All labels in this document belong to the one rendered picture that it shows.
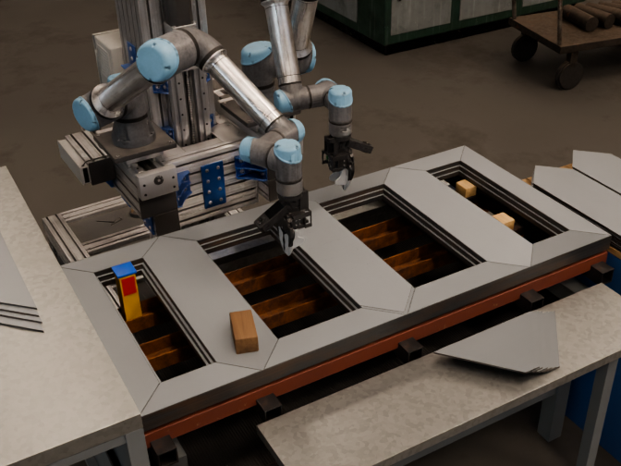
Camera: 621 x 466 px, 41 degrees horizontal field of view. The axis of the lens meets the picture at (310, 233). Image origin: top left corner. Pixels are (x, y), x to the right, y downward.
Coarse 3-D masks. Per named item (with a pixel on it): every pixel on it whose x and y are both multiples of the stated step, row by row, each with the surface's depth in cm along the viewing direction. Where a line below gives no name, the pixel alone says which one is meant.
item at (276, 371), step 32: (384, 192) 294; (416, 224) 280; (544, 224) 274; (480, 256) 255; (576, 256) 258; (160, 288) 247; (480, 288) 242; (416, 320) 235; (320, 352) 221; (256, 384) 215; (160, 416) 203
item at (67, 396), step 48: (0, 192) 257; (48, 288) 214; (0, 336) 198; (48, 336) 198; (96, 336) 198; (0, 384) 184; (48, 384) 184; (96, 384) 184; (0, 432) 172; (48, 432) 172; (96, 432) 172
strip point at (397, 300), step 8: (408, 288) 241; (384, 296) 239; (392, 296) 238; (400, 296) 238; (408, 296) 238; (360, 304) 235; (368, 304) 235; (376, 304) 235; (384, 304) 235; (392, 304) 235; (400, 304) 235
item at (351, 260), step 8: (368, 248) 260; (336, 256) 256; (344, 256) 256; (352, 256) 256; (360, 256) 256; (368, 256) 256; (376, 256) 256; (320, 264) 252; (328, 264) 252; (336, 264) 252; (344, 264) 252; (352, 264) 252; (360, 264) 252; (328, 272) 249; (336, 272) 249
